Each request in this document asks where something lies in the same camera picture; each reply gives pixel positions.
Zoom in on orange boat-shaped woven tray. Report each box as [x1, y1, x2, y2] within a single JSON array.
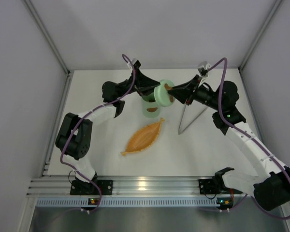
[[120, 118, 165, 156]]

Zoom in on green cylindrical lunch container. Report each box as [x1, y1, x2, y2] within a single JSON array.
[[142, 93, 160, 118]]

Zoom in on left aluminium frame post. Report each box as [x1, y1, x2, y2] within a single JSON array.
[[23, 0, 72, 150]]

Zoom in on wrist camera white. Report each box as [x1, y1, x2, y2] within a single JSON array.
[[127, 58, 141, 70], [197, 61, 211, 78]]

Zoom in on green round lid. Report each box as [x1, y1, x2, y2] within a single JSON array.
[[154, 80, 174, 107]]

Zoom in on right aluminium frame post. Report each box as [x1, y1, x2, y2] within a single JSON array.
[[238, 0, 285, 74]]

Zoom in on aluminium mounting rail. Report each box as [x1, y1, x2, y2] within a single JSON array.
[[26, 157, 290, 198]]

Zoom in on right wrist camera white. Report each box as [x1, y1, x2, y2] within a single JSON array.
[[197, 61, 211, 78]]

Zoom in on slotted grey cable duct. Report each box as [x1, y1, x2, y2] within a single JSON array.
[[36, 197, 219, 207]]

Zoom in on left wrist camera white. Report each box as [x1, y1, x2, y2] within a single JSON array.
[[127, 58, 141, 70]]

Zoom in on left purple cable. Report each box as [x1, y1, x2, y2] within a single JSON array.
[[60, 54, 138, 213]]

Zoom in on aluminium frame post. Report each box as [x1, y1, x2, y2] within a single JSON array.
[[23, 0, 72, 150], [238, 0, 285, 74]]

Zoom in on purple cable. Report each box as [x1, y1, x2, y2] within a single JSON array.
[[205, 57, 290, 220], [60, 54, 138, 213]]

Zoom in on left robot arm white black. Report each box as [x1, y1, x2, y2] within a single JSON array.
[[55, 68, 160, 187]]

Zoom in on metal tongs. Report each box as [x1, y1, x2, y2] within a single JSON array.
[[177, 104, 208, 135]]

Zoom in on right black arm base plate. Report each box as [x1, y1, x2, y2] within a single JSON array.
[[198, 178, 223, 195]]

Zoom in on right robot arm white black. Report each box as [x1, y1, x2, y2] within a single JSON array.
[[163, 75, 290, 211]]

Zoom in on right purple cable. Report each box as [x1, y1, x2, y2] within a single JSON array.
[[205, 57, 290, 220]]

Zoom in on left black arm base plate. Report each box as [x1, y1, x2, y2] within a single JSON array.
[[70, 179, 113, 195]]

